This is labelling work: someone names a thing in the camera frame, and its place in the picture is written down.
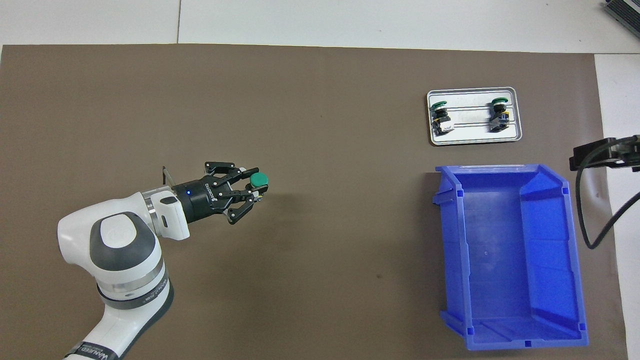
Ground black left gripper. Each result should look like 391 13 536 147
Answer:
171 161 265 225

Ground green push button switch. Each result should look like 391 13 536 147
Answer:
247 172 270 202
487 97 511 133
430 101 454 137

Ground brown table mat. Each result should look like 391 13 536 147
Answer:
0 44 628 360

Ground silver metal tray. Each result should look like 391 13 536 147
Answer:
426 87 523 147

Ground blue plastic storage bin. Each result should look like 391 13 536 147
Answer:
432 163 590 351

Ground grey ribbed device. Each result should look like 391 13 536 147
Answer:
602 0 640 38

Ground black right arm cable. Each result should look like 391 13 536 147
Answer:
575 145 640 250

